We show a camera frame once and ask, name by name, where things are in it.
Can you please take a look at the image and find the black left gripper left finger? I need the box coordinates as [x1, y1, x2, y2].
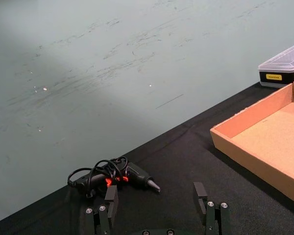
[84, 185, 120, 235]

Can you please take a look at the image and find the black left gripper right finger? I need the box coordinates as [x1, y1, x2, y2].
[193, 182, 231, 235]

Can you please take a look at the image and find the shallow brown cardboard tray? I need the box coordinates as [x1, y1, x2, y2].
[210, 81, 294, 208]

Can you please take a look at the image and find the clear plastic case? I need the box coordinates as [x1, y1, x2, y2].
[258, 42, 294, 89]

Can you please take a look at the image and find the black corded glue gun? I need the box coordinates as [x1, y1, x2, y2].
[67, 156, 162, 199]

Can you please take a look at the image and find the black table cloth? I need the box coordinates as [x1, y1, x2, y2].
[0, 82, 294, 235]

